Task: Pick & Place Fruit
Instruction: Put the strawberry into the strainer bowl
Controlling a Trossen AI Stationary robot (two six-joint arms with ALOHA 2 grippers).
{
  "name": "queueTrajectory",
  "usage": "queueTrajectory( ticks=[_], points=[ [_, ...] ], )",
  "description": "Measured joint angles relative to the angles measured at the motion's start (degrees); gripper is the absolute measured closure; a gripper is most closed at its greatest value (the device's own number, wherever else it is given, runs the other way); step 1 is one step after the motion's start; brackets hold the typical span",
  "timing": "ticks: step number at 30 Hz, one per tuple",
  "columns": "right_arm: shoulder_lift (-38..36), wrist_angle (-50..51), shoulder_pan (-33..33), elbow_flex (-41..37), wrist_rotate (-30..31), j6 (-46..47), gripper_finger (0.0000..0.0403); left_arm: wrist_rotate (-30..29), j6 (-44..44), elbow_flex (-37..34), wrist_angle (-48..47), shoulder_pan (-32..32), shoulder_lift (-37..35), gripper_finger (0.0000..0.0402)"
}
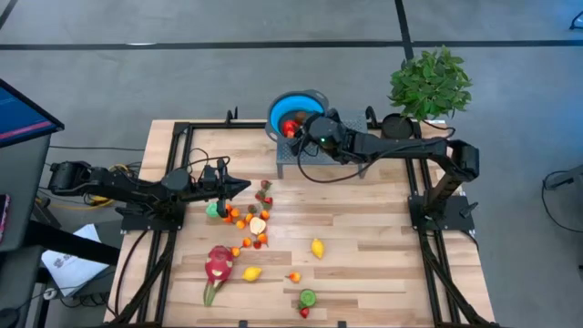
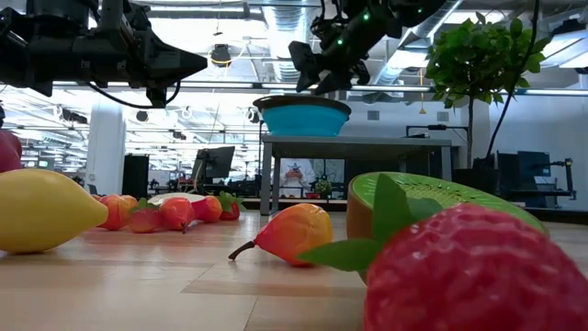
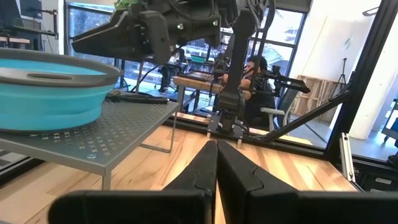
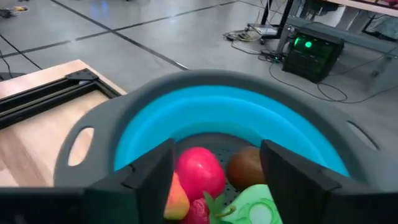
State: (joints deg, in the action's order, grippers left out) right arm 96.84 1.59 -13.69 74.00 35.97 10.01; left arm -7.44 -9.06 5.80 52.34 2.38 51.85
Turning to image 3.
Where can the grey perforated metal shelf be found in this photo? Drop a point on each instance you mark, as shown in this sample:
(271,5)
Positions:
(124,124)

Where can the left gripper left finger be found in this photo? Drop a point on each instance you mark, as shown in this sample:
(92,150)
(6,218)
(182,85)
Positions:
(202,174)

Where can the black knife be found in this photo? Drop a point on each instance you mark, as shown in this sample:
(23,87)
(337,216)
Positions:
(149,100)

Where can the blue collapsible colander bowl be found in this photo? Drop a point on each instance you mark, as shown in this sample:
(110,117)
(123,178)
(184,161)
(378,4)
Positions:
(46,105)

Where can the silver aluminium bracket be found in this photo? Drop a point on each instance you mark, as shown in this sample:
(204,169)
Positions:
(346,155)

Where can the person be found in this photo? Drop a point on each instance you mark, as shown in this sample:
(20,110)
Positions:
(261,99)

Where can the wooden background table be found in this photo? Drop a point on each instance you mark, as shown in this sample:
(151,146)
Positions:
(192,83)

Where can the teal storage bin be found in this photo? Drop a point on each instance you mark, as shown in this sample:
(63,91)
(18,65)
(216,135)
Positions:
(198,58)

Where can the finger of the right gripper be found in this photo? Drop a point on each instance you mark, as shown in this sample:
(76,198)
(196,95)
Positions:
(118,37)

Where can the black desk with equipment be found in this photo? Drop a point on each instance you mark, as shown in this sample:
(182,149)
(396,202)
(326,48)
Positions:
(31,7)

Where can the black tripod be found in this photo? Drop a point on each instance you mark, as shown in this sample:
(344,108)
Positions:
(343,70)

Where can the black background robot arm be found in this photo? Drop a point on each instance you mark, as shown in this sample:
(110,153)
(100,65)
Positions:
(289,82)

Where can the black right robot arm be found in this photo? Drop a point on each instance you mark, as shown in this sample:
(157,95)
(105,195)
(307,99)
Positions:
(239,62)

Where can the black office chair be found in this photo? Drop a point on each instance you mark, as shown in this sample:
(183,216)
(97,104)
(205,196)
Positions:
(287,102)

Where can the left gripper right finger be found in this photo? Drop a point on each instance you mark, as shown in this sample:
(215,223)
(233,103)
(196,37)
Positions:
(239,174)

